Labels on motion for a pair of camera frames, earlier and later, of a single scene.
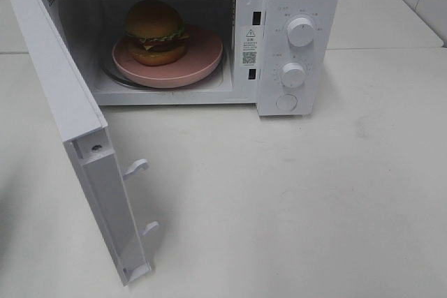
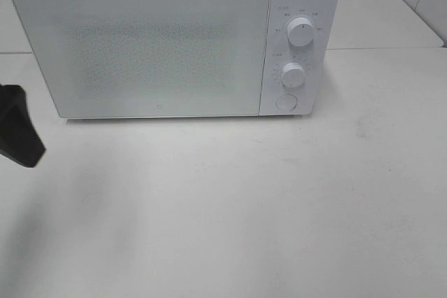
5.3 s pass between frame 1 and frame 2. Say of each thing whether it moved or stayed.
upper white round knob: stayed
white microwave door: moved
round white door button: stayed
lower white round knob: stayed
